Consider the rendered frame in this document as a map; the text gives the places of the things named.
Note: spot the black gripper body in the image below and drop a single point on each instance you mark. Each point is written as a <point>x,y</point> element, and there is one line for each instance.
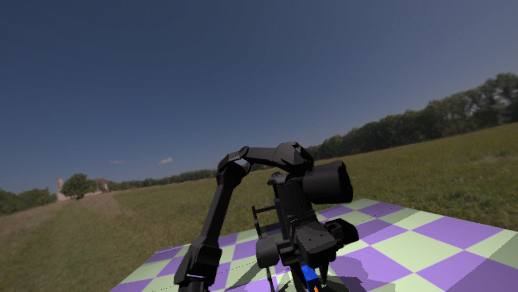
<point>268,252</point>

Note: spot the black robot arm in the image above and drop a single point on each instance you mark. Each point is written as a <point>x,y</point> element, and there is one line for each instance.
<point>304,183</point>

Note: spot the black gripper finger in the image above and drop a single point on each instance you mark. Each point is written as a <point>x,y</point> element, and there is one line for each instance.
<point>324,271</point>
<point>295,264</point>

